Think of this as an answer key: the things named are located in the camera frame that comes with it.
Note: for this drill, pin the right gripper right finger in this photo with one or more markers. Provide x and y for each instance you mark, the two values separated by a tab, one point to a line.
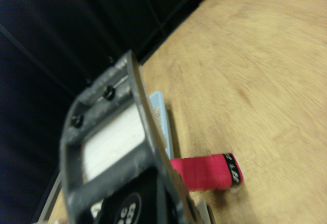
163	155

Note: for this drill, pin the blue litter tray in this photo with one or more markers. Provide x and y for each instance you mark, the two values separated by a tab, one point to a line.
168	132

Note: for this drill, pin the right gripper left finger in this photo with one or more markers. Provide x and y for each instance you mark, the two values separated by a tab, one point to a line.
102	94

